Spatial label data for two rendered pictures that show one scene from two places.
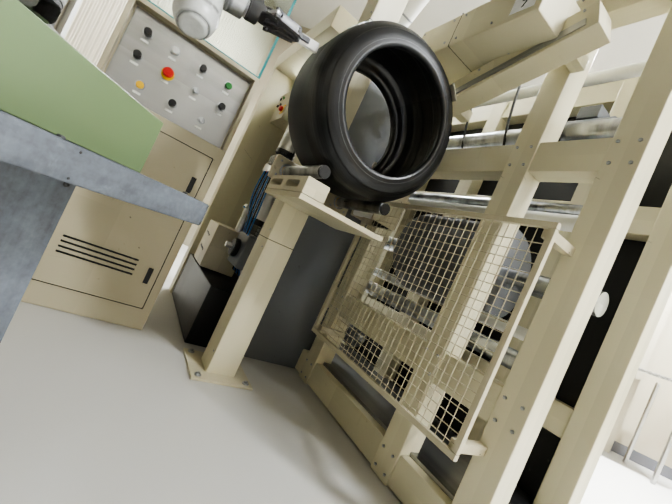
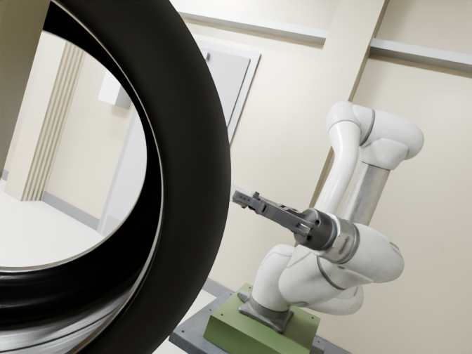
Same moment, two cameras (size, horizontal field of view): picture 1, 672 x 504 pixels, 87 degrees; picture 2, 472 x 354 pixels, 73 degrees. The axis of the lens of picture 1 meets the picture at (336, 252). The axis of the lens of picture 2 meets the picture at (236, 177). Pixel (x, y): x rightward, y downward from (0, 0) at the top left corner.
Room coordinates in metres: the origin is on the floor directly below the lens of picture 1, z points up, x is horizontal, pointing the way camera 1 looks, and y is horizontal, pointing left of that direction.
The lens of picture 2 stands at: (1.64, 0.45, 1.32)
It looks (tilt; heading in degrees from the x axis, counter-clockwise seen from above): 5 degrees down; 190
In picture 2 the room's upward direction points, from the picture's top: 19 degrees clockwise
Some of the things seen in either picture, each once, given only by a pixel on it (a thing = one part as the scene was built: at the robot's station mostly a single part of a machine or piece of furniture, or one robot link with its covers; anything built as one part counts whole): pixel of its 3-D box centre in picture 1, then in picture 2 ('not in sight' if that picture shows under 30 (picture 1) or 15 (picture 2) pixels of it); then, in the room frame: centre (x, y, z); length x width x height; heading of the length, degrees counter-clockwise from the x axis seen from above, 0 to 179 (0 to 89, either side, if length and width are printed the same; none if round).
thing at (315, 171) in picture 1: (303, 171); not in sight; (1.28, 0.23, 0.90); 0.35 x 0.05 x 0.05; 31
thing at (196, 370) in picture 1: (217, 367); not in sight; (1.56, 0.26, 0.01); 0.27 x 0.27 x 0.02; 31
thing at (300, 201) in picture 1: (321, 213); not in sight; (1.35, 0.11, 0.80); 0.37 x 0.36 x 0.02; 121
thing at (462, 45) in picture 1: (487, 44); not in sight; (1.40, -0.21, 1.71); 0.61 x 0.25 x 0.15; 31
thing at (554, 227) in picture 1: (401, 292); not in sight; (1.33, -0.29, 0.65); 0.90 x 0.02 x 0.70; 31
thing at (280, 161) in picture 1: (313, 187); not in sight; (1.51, 0.20, 0.90); 0.40 x 0.03 x 0.10; 121
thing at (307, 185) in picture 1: (295, 187); not in sight; (1.28, 0.23, 0.83); 0.36 x 0.09 x 0.06; 31
